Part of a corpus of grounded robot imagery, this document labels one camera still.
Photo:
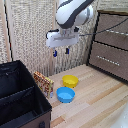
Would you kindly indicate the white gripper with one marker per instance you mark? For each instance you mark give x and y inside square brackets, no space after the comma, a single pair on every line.
[61,38]

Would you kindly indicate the red yellow cereal bar box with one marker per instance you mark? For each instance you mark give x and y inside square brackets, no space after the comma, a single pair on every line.
[44,84]

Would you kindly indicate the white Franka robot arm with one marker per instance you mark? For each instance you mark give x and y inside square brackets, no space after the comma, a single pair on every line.
[71,12]

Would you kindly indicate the yellow plastic bowl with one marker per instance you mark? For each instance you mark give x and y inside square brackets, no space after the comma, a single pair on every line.
[70,81]

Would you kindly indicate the beige woven folding screen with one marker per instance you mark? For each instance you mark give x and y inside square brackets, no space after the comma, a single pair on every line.
[30,36]

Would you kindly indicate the blue plastic bowl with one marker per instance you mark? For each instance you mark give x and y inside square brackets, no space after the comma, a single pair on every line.
[65,94]

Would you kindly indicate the brown drawer cabinet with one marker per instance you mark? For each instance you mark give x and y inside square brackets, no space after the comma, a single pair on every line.
[110,46]

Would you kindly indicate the black fabric storage bin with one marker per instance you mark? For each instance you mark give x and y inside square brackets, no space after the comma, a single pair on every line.
[18,96]

